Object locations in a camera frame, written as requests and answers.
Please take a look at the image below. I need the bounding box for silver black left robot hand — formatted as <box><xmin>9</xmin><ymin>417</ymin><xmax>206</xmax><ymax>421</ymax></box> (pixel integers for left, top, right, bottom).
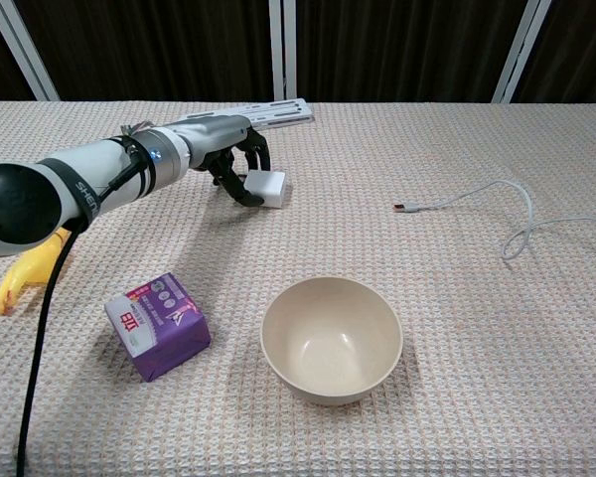
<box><xmin>178</xmin><ymin>112</ymin><xmax>273</xmax><ymax>208</ymax></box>

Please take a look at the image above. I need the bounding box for white power adapter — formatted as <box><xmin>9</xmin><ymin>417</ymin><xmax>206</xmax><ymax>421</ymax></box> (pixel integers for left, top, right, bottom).
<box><xmin>242</xmin><ymin>169</ymin><xmax>287</xmax><ymax>209</ymax></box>

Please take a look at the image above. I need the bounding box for white USB cable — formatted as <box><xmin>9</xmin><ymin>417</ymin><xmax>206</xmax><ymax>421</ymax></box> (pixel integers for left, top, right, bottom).
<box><xmin>392</xmin><ymin>178</ymin><xmax>596</xmax><ymax>262</ymax></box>

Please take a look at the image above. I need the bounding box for white folding laptop stand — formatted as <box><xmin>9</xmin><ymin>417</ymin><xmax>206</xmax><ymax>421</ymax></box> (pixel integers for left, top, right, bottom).
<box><xmin>235</xmin><ymin>97</ymin><xmax>315</xmax><ymax>133</ymax></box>

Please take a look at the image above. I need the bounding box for dark curtain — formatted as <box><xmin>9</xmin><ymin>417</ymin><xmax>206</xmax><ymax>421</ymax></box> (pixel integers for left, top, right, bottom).
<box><xmin>0</xmin><ymin>0</ymin><xmax>596</xmax><ymax>104</ymax></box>

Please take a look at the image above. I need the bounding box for purple tissue pack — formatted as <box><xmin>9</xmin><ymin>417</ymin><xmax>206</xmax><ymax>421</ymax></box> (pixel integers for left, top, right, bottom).
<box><xmin>103</xmin><ymin>270</ymin><xmax>213</xmax><ymax>383</ymax></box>

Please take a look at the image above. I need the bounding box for yellow rubber chicken toy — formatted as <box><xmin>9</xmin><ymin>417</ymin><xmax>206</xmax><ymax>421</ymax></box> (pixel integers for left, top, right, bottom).
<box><xmin>0</xmin><ymin>229</ymin><xmax>75</xmax><ymax>317</ymax></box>

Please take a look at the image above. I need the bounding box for beige bowl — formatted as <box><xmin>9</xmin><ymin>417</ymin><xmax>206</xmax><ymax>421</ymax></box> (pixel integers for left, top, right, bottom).
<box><xmin>260</xmin><ymin>276</ymin><xmax>404</xmax><ymax>408</ymax></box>

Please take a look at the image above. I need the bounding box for beige checkered tablecloth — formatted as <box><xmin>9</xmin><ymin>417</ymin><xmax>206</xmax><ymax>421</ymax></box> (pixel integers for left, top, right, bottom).
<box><xmin>0</xmin><ymin>100</ymin><xmax>596</xmax><ymax>477</ymax></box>

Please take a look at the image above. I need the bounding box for white upright frame post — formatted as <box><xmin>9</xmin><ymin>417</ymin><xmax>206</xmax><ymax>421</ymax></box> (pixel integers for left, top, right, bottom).
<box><xmin>269</xmin><ymin>0</ymin><xmax>298</xmax><ymax>100</ymax></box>

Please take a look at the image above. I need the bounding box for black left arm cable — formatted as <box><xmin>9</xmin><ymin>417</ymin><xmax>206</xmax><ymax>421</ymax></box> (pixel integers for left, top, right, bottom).
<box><xmin>15</xmin><ymin>136</ymin><xmax>153</xmax><ymax>477</ymax></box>

